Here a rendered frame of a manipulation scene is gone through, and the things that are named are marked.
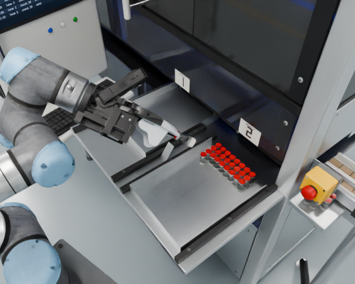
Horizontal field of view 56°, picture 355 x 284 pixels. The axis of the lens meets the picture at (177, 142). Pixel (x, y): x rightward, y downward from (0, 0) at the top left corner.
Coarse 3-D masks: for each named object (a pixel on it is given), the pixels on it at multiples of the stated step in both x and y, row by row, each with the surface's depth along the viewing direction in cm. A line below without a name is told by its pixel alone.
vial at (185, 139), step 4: (180, 132) 72; (180, 136) 72; (184, 136) 72; (188, 136) 72; (180, 140) 72; (184, 140) 72; (188, 140) 72; (192, 140) 72; (188, 144) 72; (192, 144) 72
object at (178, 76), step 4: (176, 72) 123; (176, 76) 124; (180, 76) 122; (184, 76) 119; (176, 80) 125; (180, 80) 123; (184, 80) 121; (188, 80) 119; (180, 84) 124; (184, 84) 122; (188, 84) 120; (184, 88) 123; (188, 88) 121
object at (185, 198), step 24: (168, 168) 111; (192, 168) 111; (144, 192) 105; (168, 192) 105; (192, 192) 105; (216, 192) 105; (240, 192) 105; (168, 216) 99; (192, 216) 99; (216, 216) 99; (192, 240) 91
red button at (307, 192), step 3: (306, 186) 91; (309, 186) 90; (303, 189) 91; (306, 189) 90; (309, 189) 90; (312, 189) 90; (303, 192) 91; (306, 192) 90; (309, 192) 89; (312, 192) 89; (315, 192) 90; (303, 195) 91; (306, 195) 90; (309, 195) 89; (312, 195) 89; (315, 195) 90; (306, 198) 91; (309, 198) 90; (312, 198) 90
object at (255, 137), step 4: (240, 124) 106; (244, 124) 104; (248, 124) 102; (240, 128) 107; (244, 128) 105; (248, 128) 103; (252, 128) 102; (240, 132) 108; (244, 132) 106; (252, 132) 102; (256, 132) 101; (260, 132) 99; (252, 136) 103; (256, 136) 102; (252, 140) 104; (256, 140) 103; (256, 144) 104
